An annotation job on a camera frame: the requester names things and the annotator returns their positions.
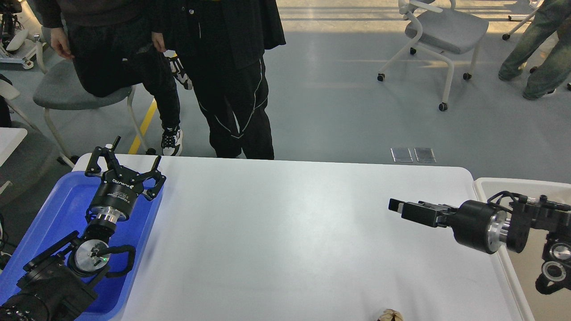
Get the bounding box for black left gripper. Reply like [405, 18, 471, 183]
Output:
[84, 136, 166, 223]

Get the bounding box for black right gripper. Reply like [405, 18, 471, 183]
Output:
[388, 198, 509, 254]

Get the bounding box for brown paper ball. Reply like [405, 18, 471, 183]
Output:
[377, 309, 404, 321]

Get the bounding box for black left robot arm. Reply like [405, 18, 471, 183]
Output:
[1, 137, 166, 321]

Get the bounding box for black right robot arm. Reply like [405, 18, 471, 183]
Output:
[388, 191, 571, 295]

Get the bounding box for right metal floor plate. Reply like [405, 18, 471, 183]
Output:
[414, 148, 437, 163]

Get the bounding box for metal floor plate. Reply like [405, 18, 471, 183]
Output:
[414, 148, 437, 163]
[391, 148, 414, 163]

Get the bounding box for left metal floor plate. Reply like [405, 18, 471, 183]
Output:
[391, 148, 414, 163]

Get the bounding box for blue plastic tray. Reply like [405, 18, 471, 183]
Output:
[0, 171, 163, 321]

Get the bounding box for grey chair left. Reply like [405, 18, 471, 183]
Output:
[33, 34, 157, 167]

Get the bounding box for white side table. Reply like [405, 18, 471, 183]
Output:
[0, 127, 27, 166]

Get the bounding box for white plastic bin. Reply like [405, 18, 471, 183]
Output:
[474, 177, 571, 321]

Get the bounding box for person kneeling on chair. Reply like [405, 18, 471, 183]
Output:
[36, 0, 183, 156]

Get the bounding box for person in black jacket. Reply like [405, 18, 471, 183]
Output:
[149, 0, 286, 159]

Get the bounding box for white equipment base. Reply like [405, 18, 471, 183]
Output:
[0, 0, 45, 70]

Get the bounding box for grey white rolling chair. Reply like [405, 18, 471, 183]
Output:
[377, 0, 489, 111]

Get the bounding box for person in green trousers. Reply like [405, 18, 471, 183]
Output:
[498, 0, 571, 100]

